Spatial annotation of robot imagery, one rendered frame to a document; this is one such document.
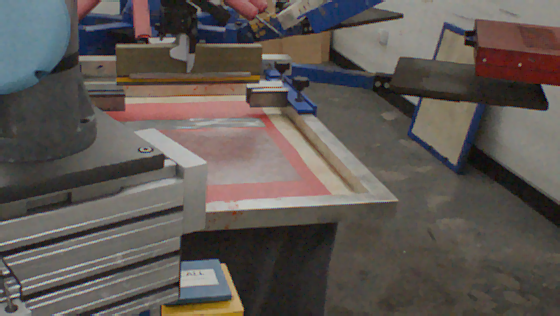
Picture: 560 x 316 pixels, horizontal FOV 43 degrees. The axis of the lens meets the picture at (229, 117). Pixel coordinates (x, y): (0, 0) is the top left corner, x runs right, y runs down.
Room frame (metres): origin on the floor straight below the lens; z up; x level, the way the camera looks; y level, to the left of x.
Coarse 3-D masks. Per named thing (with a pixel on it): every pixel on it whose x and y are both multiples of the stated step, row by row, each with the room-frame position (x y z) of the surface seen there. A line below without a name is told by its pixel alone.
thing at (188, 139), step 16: (112, 112) 1.67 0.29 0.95; (128, 112) 1.68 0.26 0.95; (144, 112) 1.69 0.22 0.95; (160, 112) 1.69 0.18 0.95; (176, 112) 1.70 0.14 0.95; (192, 144) 1.48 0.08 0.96; (208, 160) 1.39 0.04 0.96; (208, 176) 1.31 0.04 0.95; (208, 192) 1.24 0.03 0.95; (224, 192) 1.24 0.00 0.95
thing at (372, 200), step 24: (144, 96) 1.81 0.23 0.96; (168, 96) 1.82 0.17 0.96; (312, 120) 1.59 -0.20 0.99; (312, 144) 1.51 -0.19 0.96; (336, 144) 1.44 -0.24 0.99; (336, 168) 1.37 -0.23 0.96; (360, 168) 1.31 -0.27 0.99; (360, 192) 1.24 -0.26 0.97; (384, 192) 1.20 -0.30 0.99; (216, 216) 1.09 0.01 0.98; (240, 216) 1.10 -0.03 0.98; (264, 216) 1.11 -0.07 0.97; (288, 216) 1.12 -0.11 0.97; (312, 216) 1.13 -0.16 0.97; (336, 216) 1.14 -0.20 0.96; (360, 216) 1.15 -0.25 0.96; (384, 216) 1.17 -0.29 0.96
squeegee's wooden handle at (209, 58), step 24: (120, 48) 1.61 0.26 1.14; (144, 48) 1.63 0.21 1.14; (168, 48) 1.64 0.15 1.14; (216, 48) 1.66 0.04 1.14; (240, 48) 1.68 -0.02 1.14; (120, 72) 1.61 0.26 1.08; (144, 72) 1.62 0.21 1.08; (168, 72) 1.64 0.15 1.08; (192, 72) 1.65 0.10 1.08; (216, 72) 1.66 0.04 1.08
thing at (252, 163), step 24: (264, 120) 1.67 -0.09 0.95; (216, 144) 1.49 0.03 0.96; (240, 144) 1.50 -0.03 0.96; (264, 144) 1.51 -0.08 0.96; (288, 144) 1.51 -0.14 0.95; (216, 168) 1.35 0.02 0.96; (240, 168) 1.36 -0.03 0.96; (264, 168) 1.37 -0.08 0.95; (288, 168) 1.37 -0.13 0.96; (240, 192) 1.24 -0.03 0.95; (264, 192) 1.25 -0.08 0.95; (288, 192) 1.26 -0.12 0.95; (312, 192) 1.26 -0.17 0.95
